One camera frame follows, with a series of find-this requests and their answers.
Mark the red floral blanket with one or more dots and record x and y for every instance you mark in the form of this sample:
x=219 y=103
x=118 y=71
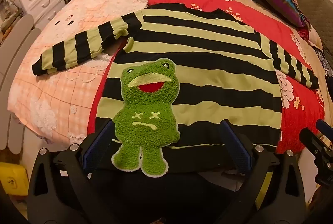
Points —
x=260 y=23

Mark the grey quilted headboard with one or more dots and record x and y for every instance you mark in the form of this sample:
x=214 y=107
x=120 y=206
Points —
x=312 y=0

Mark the green black striped frog sweater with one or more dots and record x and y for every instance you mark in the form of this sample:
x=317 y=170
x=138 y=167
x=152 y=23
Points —
x=208 y=62

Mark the pink checkered quilt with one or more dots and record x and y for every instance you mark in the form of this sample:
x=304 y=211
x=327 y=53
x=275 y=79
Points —
x=52 y=99

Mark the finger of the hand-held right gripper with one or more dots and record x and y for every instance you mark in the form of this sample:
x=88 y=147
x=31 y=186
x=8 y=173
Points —
x=311 y=139
x=324 y=127

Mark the beige bed footboard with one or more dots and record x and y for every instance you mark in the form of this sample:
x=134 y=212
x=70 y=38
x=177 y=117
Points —
x=15 y=39

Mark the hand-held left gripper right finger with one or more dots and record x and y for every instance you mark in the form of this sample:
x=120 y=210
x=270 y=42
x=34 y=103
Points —
x=234 y=146

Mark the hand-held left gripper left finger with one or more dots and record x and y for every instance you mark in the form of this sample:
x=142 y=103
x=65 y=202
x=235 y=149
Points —
x=100 y=143

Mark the yellow box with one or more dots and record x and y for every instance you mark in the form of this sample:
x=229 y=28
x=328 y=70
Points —
x=13 y=179

